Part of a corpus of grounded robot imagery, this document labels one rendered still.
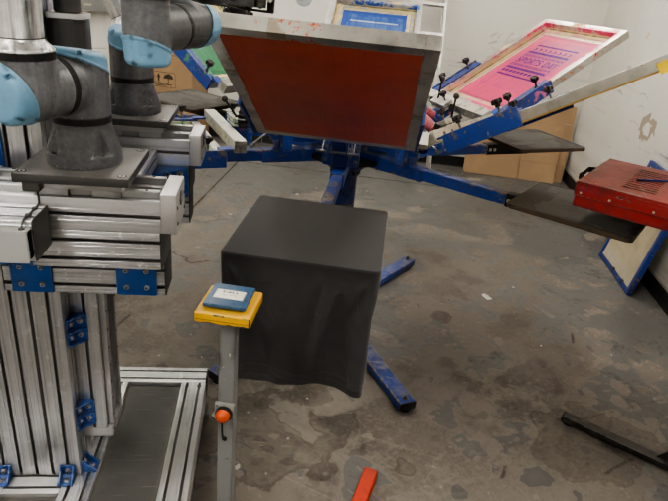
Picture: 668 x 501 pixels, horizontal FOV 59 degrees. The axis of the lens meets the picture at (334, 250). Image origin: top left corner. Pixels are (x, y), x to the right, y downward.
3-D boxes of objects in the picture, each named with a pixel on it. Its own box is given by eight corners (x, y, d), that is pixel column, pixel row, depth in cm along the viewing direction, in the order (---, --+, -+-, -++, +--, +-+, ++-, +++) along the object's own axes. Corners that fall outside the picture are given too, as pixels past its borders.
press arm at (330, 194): (314, 273, 176) (315, 255, 173) (294, 270, 176) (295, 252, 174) (352, 161, 288) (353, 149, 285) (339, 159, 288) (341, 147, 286)
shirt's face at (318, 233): (379, 273, 160) (379, 271, 160) (222, 251, 163) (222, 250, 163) (386, 212, 204) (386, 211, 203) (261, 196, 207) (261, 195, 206)
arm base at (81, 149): (36, 168, 119) (30, 118, 115) (60, 147, 132) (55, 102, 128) (113, 172, 121) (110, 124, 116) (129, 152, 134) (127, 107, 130)
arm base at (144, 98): (99, 114, 163) (97, 77, 159) (112, 102, 177) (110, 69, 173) (156, 117, 165) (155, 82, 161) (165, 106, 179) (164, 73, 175)
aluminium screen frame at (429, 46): (441, 51, 139) (443, 35, 139) (199, 24, 143) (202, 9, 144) (414, 151, 217) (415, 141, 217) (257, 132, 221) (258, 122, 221)
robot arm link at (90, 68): (124, 113, 126) (121, 46, 120) (80, 124, 114) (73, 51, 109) (79, 104, 129) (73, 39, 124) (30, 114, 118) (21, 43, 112)
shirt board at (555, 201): (649, 230, 234) (655, 211, 231) (625, 260, 204) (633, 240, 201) (369, 151, 303) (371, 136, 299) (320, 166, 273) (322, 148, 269)
